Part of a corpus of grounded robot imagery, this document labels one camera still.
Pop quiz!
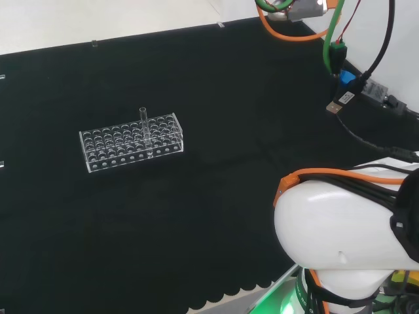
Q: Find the clear glass test tube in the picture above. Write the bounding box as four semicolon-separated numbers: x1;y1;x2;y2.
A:
139;107;154;158

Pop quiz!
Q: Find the clear acrylic test tube rack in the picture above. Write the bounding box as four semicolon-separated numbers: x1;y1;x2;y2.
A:
79;113;184;173

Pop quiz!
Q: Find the black bench cloth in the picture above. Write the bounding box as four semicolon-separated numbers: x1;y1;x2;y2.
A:
0;16;419;314

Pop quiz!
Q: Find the blue connector block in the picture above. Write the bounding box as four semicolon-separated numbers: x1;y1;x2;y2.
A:
339;69;357;90

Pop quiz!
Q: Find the green terminal connector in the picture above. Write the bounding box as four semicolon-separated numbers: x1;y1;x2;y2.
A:
329;39;348;75

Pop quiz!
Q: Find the grey adapter box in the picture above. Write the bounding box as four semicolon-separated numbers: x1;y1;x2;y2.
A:
361;79;390;103

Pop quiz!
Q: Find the black cable with USB plug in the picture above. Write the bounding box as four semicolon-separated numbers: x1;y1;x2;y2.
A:
325;90;419;162

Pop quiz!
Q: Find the orange cable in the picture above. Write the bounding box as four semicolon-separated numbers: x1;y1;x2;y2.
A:
256;0;413;314

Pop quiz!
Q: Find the green cable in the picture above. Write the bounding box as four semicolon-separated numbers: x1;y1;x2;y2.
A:
255;0;344;75

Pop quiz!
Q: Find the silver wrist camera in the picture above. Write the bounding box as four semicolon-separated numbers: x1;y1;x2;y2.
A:
266;0;329;22

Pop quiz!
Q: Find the thin red wire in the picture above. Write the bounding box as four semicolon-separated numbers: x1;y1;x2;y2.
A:
339;0;363;42

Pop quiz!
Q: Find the thick black cable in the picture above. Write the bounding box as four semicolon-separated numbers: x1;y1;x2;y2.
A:
359;0;397;83

